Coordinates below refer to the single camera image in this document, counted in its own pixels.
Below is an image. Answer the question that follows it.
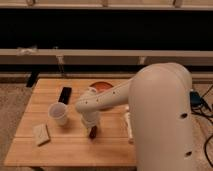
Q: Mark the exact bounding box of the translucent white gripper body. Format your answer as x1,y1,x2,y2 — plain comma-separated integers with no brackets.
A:
81,113,100,129

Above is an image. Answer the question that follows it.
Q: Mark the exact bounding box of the orange bowl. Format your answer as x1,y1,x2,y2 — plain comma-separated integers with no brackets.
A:
91,81,113,93

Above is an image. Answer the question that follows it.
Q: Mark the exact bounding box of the wooden shelf rail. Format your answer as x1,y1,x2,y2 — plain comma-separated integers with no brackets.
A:
0,48,213,66

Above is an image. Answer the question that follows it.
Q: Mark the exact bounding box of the beige sponge block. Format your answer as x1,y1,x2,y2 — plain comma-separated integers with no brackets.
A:
33,124,50,146

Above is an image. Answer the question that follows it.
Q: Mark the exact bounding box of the black rectangular bar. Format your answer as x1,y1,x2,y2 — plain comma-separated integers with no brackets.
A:
59,87,72,104

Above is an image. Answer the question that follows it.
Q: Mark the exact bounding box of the white tube bottle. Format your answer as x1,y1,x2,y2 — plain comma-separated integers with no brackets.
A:
124,106,134,144

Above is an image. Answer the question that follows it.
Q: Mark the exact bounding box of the dark red pepper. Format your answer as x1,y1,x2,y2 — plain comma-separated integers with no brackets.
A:
89,126,98,139

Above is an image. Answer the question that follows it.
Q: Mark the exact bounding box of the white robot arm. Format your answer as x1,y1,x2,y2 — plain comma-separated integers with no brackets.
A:
75,63,196,171

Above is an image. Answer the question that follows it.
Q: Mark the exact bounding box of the blue device with cables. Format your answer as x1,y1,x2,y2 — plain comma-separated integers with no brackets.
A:
189,84,213,159

